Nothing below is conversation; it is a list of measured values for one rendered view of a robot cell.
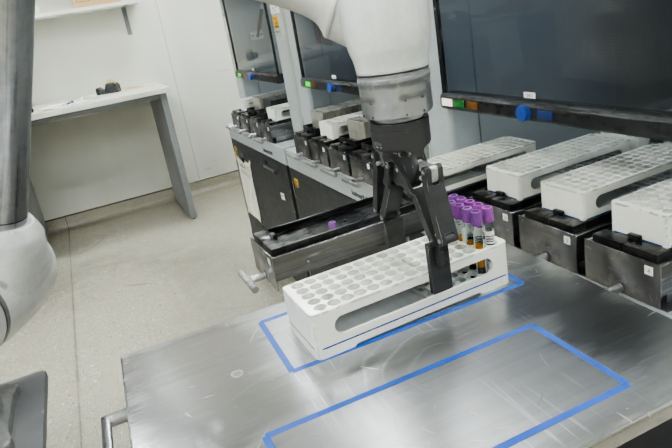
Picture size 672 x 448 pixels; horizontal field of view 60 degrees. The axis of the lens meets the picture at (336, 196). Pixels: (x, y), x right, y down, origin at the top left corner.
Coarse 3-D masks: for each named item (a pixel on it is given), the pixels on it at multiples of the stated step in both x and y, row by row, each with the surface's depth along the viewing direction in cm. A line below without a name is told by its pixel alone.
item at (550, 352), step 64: (512, 256) 89; (256, 320) 83; (448, 320) 75; (512, 320) 73; (576, 320) 70; (640, 320) 68; (128, 384) 73; (192, 384) 71; (256, 384) 69; (320, 384) 67; (384, 384) 65; (448, 384) 63; (512, 384) 61; (576, 384) 60; (640, 384) 58
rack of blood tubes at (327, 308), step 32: (384, 256) 83; (416, 256) 81; (480, 256) 78; (288, 288) 77; (320, 288) 76; (352, 288) 75; (384, 288) 73; (416, 288) 82; (480, 288) 80; (320, 320) 70; (352, 320) 78; (384, 320) 74; (320, 352) 71
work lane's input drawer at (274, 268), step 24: (456, 192) 123; (312, 216) 122; (336, 216) 123; (360, 216) 121; (408, 216) 118; (264, 240) 113; (288, 240) 115; (312, 240) 111; (336, 240) 112; (360, 240) 114; (384, 240) 117; (264, 264) 113; (288, 264) 109; (312, 264) 111
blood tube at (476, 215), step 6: (474, 210) 78; (480, 210) 77; (474, 216) 77; (480, 216) 77; (474, 222) 77; (480, 222) 77; (474, 228) 78; (480, 228) 78; (474, 234) 78; (480, 234) 78; (474, 240) 79; (480, 240) 78; (474, 246) 79; (480, 246) 79; (480, 264) 80; (480, 270) 80; (486, 270) 80
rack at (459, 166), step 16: (480, 144) 135; (496, 144) 133; (512, 144) 131; (528, 144) 129; (432, 160) 130; (448, 160) 128; (464, 160) 125; (480, 160) 124; (496, 160) 134; (448, 176) 134; (464, 176) 133; (480, 176) 125
